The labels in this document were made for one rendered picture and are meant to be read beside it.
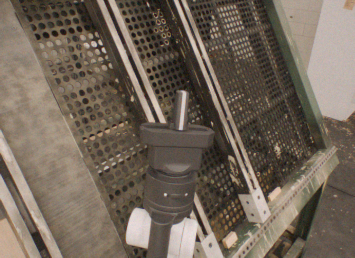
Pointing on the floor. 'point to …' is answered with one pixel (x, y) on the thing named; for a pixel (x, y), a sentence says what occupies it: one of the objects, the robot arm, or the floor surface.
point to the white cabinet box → (335, 56)
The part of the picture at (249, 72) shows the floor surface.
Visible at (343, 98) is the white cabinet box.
